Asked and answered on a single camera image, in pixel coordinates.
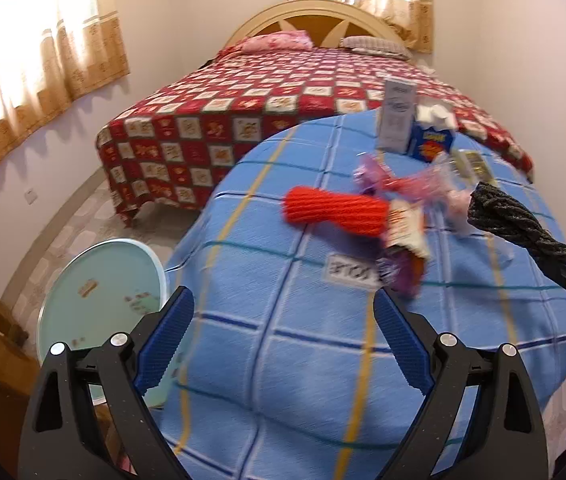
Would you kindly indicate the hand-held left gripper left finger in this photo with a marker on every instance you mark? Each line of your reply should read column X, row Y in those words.
column 165, row 340

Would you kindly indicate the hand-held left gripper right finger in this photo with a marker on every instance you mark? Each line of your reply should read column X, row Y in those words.
column 403, row 345

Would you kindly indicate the dark purple wrapper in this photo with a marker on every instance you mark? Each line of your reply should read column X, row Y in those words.
column 403, row 275

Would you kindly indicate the light blue plastic bucket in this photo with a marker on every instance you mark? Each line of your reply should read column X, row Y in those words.
column 93, row 300

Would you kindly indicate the black foam net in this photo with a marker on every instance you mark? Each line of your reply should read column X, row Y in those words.
column 508, row 217

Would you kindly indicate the white snack wrapper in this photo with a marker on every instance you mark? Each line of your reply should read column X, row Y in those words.
column 405, row 225

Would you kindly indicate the clear plastic wrapper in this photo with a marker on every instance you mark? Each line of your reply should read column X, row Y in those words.
column 460, row 212

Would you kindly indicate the orange foam net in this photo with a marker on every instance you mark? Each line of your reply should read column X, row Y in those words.
column 333, row 210

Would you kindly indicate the pink plastic wrapper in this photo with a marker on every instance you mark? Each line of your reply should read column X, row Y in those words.
column 423, row 182

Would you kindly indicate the light purple wrapper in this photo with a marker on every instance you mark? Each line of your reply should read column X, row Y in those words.
column 373, row 175

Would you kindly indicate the blue plaid cloth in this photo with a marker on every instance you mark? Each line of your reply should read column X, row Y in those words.
column 288, row 285

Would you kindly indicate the silver foil blister pack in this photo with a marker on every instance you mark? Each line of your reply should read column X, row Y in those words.
column 462, row 162
column 483, row 170

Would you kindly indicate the blue gable-top carton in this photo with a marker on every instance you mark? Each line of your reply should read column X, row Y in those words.
column 430, row 145

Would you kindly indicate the white tall carton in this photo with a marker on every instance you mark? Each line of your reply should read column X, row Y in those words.
column 395, row 120

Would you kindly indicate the red patterned bedspread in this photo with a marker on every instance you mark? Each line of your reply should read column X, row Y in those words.
column 223, row 110

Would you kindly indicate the wide beige floral curtain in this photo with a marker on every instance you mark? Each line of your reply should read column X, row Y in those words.
column 38, row 105

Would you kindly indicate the dark cloth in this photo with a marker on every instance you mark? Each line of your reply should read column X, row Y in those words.
column 210, row 62

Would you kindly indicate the narrow beige floral curtain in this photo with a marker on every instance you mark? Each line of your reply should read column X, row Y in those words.
column 420, row 25

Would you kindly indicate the striped pillow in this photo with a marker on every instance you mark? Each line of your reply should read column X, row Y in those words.
column 378, row 46

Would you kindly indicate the pink floral pillow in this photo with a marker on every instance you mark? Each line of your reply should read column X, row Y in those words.
column 278, row 41

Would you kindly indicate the cream wooden headboard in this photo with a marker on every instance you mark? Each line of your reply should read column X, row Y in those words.
column 308, row 25

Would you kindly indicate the low wall socket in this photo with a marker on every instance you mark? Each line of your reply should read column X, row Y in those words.
column 29, row 195

